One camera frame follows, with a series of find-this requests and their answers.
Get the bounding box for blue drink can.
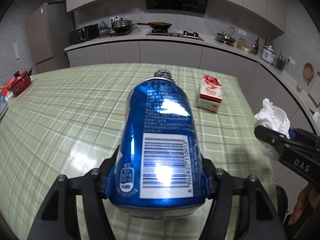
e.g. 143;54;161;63
104;78;210;218

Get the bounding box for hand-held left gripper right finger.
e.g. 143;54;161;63
200;155;288;240

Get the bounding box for white and blue electric pot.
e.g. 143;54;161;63
0;91;9;120

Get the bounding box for black toaster oven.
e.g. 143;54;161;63
69;24;100;44

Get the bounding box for gas stove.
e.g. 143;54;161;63
146;29;204;41

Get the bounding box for black utensil holder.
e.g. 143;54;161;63
275;51;288;71

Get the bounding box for green plaid tablecloth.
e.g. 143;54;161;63
0;63;277;240

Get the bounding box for cutting board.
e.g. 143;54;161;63
308;71;320;100

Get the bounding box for lidded wok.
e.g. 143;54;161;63
110;17;137;33

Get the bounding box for metal kettle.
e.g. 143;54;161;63
216;27;236;46

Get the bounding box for steel wool scrubber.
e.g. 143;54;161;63
153;69;176;84

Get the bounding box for white rice cooker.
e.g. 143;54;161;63
261;42;277;64

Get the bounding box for beige refrigerator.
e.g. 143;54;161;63
26;2;75;74

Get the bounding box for white paper towel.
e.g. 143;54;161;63
254;98;291;160

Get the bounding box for red packets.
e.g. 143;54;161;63
0;82;13;98

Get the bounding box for frying pan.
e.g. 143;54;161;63
137;22;173;30

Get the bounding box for teal ceramic vase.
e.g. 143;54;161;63
99;20;110;37

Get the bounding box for red black box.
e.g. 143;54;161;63
10;68;33;97

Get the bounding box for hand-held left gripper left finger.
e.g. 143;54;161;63
26;146;120;240

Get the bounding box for person's right hand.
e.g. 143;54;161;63
289;184;320;227

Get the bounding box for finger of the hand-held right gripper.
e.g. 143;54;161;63
289;127;320;153
254;124;288;160

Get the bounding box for red and white carton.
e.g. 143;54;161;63
197;75;224;113

